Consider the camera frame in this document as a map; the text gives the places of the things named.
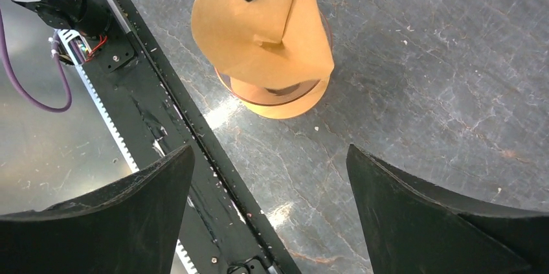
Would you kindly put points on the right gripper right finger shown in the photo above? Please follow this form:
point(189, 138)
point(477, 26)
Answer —
point(411, 225)

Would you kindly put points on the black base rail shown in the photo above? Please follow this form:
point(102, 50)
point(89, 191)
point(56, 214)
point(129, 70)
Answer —
point(150, 113)

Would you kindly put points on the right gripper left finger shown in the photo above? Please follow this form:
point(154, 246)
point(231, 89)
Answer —
point(128, 226)

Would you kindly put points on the clear glass dripper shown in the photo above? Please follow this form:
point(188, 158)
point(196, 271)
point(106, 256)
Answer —
point(262, 96)

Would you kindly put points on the brown paper coffee filter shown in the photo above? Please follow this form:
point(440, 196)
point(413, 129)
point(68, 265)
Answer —
point(267, 43)

